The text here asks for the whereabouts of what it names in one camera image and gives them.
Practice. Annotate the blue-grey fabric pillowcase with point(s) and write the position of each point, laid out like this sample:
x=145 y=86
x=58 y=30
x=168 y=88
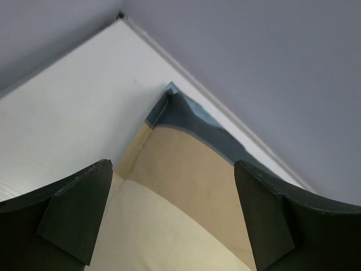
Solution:
x=176 y=110

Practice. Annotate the aluminium back table rail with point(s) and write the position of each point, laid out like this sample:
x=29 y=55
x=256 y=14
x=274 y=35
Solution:
x=252 y=143

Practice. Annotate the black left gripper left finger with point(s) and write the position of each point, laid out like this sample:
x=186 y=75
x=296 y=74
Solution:
x=56 y=227

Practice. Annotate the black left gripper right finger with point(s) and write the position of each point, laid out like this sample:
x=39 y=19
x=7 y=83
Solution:
x=290 y=228

